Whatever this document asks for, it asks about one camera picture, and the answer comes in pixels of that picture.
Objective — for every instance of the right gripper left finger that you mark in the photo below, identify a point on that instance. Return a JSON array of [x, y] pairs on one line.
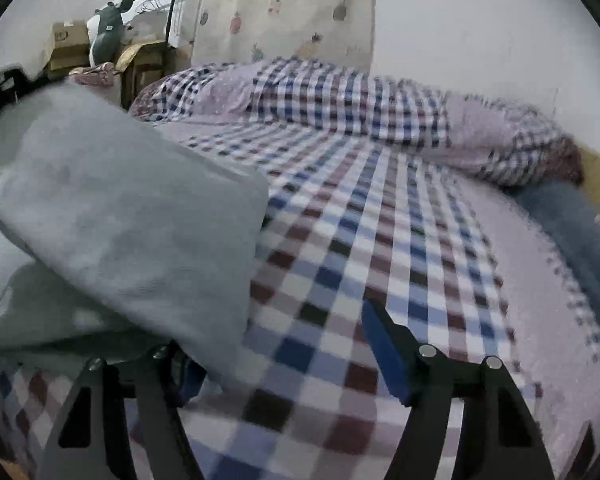
[[90, 438]]

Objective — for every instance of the light grey drawstring pants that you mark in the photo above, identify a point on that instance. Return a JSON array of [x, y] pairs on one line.
[[113, 239]]

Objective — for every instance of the checkered purple bed sheet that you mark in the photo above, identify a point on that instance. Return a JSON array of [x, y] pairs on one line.
[[350, 219]]

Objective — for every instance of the blue fox print pillow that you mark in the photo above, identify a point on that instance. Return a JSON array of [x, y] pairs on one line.
[[568, 217]]

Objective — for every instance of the pink crumpled cloth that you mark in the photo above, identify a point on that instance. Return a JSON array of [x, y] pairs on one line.
[[102, 75]]

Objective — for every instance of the top cardboard box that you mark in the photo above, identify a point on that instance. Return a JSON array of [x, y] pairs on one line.
[[68, 47]]

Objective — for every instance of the rolled checkered purple quilt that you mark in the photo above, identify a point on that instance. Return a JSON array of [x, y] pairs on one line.
[[503, 142]]

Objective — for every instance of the grey white plush toy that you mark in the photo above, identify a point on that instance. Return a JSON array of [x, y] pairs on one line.
[[105, 31]]

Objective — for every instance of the pineapple print curtain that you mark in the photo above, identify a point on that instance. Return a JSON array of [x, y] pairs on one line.
[[246, 31]]

